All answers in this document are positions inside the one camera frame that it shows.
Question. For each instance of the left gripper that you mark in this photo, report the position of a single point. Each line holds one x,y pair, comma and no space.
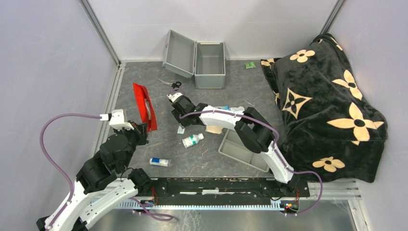
141,130

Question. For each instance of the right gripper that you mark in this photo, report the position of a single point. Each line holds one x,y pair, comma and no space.
177,115

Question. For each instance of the small teal strip packet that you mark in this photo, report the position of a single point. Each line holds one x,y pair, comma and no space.
180,130

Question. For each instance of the red first aid pouch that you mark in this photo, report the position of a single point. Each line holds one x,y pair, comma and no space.
145,107

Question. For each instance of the grey metal case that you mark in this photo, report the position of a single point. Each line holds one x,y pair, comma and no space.
204,61

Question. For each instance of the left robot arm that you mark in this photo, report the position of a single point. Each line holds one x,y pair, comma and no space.
81,211

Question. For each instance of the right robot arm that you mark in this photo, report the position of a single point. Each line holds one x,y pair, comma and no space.
256,134

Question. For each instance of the blue white small box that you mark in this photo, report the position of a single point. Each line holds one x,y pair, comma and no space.
159,162

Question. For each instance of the white green-label bottle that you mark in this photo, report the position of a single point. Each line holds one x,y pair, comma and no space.
192,140

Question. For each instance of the blue cotton ball bag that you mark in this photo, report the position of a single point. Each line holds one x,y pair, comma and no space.
222,107

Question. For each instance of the white gauze packet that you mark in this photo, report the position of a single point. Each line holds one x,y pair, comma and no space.
236,109

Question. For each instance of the grey divider tray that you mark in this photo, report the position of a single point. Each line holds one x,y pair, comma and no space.
232,147

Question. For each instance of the small green packet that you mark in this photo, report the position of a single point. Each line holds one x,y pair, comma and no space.
250,65

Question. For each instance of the black floral blanket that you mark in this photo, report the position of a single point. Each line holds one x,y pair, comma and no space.
331,131

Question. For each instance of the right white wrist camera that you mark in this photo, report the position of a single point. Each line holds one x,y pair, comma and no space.
174,96

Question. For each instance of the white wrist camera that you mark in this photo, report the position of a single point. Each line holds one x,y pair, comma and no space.
174,96
117,119

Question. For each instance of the black handled scissors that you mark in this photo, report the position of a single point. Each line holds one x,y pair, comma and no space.
174,85

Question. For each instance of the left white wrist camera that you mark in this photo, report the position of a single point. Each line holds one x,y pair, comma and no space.
117,119

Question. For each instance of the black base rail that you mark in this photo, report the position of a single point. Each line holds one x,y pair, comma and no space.
221,191

